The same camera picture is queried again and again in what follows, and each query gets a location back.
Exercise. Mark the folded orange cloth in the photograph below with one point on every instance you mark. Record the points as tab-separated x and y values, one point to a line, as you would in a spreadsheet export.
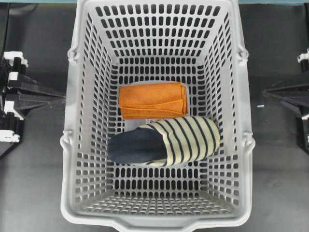
153	101

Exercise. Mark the striped cream navy slipper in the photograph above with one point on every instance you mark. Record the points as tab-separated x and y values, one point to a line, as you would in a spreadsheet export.
166	142

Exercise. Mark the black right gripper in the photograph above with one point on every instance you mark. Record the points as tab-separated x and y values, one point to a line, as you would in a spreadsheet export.
295	96

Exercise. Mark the grey plastic shopping basket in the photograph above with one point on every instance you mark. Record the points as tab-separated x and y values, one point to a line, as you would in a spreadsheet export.
198	43

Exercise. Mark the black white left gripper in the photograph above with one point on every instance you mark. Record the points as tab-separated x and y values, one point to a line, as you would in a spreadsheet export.
12	107

